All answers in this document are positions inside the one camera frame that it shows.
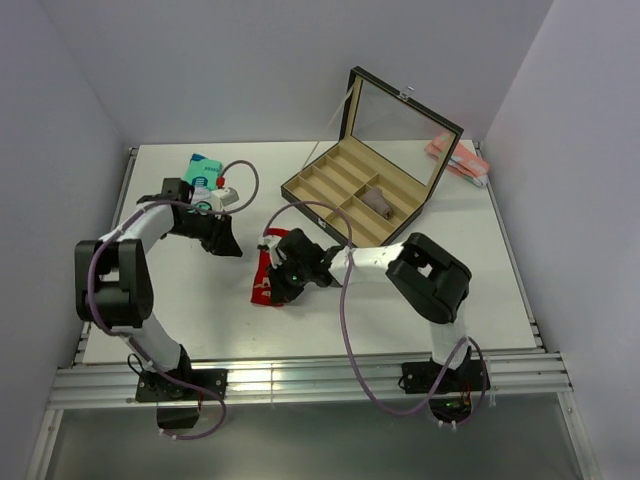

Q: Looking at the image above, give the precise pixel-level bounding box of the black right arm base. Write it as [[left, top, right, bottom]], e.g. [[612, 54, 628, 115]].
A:
[[398, 359, 491, 427]]

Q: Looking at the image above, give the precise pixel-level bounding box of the black compartment display box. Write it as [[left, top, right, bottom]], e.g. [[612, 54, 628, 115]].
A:
[[280, 66, 464, 247]]

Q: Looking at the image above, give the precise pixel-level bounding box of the aluminium front rail frame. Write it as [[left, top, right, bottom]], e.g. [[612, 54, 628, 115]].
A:
[[24, 142, 601, 480]]

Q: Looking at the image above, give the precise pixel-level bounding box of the red sock with white print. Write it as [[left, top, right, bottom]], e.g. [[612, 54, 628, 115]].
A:
[[250, 248, 282, 307]]

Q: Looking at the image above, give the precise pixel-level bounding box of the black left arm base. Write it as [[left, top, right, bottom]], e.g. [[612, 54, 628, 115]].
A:
[[135, 368, 228, 431]]

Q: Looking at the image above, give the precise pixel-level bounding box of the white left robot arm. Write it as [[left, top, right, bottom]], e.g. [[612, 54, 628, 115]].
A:
[[74, 178, 243, 399]]

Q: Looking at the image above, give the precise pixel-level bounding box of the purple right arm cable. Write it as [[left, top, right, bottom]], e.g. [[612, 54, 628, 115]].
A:
[[259, 200, 489, 426]]

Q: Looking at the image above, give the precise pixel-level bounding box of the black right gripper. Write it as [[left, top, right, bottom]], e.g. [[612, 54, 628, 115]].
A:
[[266, 255, 311, 304]]

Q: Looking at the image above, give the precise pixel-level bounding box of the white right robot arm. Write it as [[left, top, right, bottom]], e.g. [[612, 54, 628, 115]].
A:
[[258, 228, 472, 390]]

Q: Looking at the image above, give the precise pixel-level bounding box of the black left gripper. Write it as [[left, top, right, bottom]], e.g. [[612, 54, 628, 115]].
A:
[[169, 207, 243, 258]]

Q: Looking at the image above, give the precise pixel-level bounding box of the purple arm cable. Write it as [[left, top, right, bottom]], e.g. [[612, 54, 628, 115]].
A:
[[259, 200, 489, 426], [85, 159, 261, 441]]

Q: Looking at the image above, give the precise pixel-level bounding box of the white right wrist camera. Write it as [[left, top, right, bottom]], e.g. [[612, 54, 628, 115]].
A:
[[257, 235, 280, 252]]

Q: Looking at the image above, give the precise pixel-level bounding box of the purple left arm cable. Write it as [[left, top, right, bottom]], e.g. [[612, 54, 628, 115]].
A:
[[85, 159, 261, 441]]

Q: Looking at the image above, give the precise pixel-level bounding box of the pink patterned sock pair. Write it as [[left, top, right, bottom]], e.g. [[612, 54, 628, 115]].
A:
[[425, 132, 489, 188]]

